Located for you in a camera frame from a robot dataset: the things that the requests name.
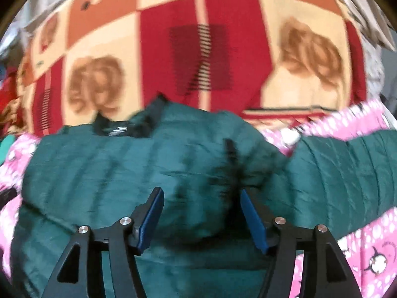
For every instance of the dark green puffer jacket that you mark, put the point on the dark green puffer jacket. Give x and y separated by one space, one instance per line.
108 167

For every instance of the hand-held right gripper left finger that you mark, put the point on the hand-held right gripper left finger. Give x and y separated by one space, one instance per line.
152 220

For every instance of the pink penguin print blanket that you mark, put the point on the pink penguin print blanket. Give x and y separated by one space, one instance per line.
372 254

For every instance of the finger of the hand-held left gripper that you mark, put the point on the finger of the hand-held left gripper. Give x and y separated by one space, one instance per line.
6 196

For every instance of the teal cloth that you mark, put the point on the teal cloth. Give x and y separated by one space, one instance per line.
6 149

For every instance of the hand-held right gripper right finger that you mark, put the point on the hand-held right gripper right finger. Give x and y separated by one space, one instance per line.
254 223

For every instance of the red cloth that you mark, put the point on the red cloth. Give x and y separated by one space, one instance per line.
7 99

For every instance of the grey white crumpled cloth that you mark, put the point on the grey white crumpled cloth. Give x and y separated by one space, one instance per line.
372 68

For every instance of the pale grey cloth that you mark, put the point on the pale grey cloth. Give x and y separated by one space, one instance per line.
18 28

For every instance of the red orange rose print blanket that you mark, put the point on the red orange rose print blanket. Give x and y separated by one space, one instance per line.
235 52

